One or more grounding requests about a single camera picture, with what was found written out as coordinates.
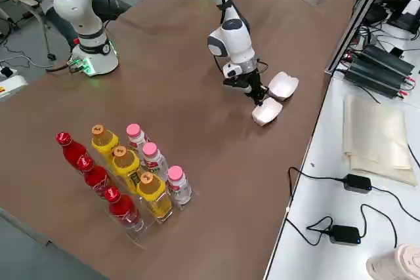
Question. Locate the aluminium camera pole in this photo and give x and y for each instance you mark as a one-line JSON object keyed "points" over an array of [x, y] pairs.
{"points": [[341, 53]]}

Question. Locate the long black power supply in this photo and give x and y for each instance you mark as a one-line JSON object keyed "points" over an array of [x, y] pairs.
{"points": [[370, 80], [387, 60]]}

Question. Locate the black monitor stand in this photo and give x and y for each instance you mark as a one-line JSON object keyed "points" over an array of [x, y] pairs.
{"points": [[405, 14]]}

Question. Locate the white control box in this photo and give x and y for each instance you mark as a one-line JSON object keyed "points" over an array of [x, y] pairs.
{"points": [[13, 85]]}

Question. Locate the pink cap white bottle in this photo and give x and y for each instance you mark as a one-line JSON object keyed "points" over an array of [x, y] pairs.
{"points": [[136, 139], [180, 185], [154, 160]]}

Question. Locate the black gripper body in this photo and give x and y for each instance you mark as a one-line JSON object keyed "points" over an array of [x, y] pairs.
{"points": [[252, 80]]}

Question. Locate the black power adapter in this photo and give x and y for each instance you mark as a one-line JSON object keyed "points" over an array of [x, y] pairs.
{"points": [[344, 234], [357, 183]]}

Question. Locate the white office chair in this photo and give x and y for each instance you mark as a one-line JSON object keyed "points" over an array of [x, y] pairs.
{"points": [[31, 2]]}

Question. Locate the red cola bottle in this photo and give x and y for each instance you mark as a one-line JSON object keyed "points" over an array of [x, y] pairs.
{"points": [[70, 153], [95, 180], [123, 209]]}

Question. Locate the clear acrylic bottle shelf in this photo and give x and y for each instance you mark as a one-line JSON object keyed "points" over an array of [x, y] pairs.
{"points": [[136, 239]]}

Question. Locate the beige folded cloth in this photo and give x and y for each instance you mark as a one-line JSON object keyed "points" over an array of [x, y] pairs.
{"points": [[377, 135]]}

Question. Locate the green lit circuit board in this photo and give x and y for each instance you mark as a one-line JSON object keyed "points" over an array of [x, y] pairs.
{"points": [[78, 65]]}

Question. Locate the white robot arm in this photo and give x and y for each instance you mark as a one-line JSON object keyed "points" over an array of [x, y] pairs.
{"points": [[236, 40]]}

